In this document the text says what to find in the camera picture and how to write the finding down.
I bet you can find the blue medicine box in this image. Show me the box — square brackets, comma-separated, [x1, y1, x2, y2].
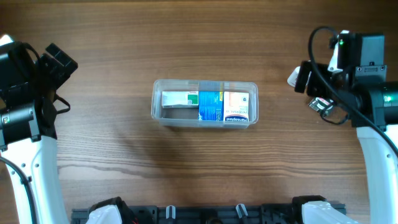
[198, 91, 224, 121]

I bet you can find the white Panadol box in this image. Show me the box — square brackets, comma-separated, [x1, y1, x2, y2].
[162, 91, 199, 108]

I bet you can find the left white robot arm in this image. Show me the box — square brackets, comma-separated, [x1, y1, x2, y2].
[1, 35, 78, 223]

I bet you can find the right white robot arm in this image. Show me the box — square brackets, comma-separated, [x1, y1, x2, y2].
[294, 29, 397, 223]

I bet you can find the clear plastic container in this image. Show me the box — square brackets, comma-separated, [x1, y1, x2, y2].
[151, 79, 259, 129]

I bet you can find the white Hansaplast box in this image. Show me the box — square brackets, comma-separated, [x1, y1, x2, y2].
[223, 91, 249, 122]

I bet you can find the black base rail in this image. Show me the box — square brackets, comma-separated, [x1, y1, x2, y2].
[70, 203, 348, 224]

